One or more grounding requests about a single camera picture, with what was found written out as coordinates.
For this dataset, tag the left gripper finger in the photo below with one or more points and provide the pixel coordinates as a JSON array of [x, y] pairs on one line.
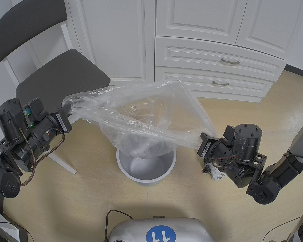
[[67, 108]]

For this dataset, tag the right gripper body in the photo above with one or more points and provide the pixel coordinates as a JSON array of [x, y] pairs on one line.
[[217, 152]]

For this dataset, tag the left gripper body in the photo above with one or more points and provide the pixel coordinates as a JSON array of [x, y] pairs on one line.
[[40, 140]]

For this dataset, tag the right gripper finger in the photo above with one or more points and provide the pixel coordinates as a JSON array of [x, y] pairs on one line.
[[205, 136]]

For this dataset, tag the white paper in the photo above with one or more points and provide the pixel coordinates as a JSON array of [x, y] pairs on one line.
[[217, 173]]

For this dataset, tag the clear plastic bag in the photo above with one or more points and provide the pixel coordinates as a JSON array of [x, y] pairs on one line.
[[141, 127]]

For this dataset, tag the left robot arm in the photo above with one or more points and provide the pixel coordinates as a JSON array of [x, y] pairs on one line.
[[7, 120]]

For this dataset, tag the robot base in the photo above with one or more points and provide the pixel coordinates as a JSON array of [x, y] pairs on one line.
[[131, 231]]

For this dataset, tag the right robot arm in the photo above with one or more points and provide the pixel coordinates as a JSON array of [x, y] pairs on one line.
[[247, 140]]

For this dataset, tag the white trash bin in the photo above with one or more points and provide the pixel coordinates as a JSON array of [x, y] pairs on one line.
[[146, 170]]

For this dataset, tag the white chair dark grey seat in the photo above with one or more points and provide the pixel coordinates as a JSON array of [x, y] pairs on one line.
[[60, 77]]

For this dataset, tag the white wardrobe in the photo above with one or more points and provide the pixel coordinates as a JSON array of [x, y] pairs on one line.
[[197, 9]]

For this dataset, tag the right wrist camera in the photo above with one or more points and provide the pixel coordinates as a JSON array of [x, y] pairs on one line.
[[228, 133]]

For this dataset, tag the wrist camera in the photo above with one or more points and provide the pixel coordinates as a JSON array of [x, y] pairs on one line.
[[35, 108], [228, 133]]

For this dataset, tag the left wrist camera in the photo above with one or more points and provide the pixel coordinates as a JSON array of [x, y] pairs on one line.
[[35, 108]]

